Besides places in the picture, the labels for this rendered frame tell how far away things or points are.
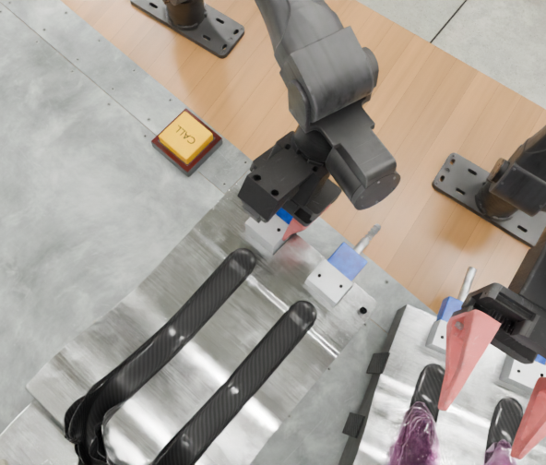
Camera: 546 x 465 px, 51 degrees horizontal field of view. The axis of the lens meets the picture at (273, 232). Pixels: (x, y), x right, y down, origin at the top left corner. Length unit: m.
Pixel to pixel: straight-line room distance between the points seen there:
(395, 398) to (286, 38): 0.49
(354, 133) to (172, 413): 0.39
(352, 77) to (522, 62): 1.63
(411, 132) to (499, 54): 1.20
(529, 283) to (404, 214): 0.48
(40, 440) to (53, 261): 0.26
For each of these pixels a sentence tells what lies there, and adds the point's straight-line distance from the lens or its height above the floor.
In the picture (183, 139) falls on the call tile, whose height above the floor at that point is 0.84.
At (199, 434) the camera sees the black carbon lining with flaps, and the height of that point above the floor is 0.91.
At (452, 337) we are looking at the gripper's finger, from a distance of 0.50.
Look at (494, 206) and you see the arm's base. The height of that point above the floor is 0.84.
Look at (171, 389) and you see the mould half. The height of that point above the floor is 0.91.
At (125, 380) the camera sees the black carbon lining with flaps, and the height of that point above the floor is 0.92.
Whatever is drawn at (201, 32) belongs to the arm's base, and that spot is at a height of 0.81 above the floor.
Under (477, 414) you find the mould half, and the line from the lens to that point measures 0.85.
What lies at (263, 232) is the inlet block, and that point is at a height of 0.93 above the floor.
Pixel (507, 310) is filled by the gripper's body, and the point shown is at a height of 1.22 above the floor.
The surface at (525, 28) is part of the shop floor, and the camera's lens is 2.26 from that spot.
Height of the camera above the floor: 1.65
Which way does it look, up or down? 73 degrees down
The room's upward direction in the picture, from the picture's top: 9 degrees clockwise
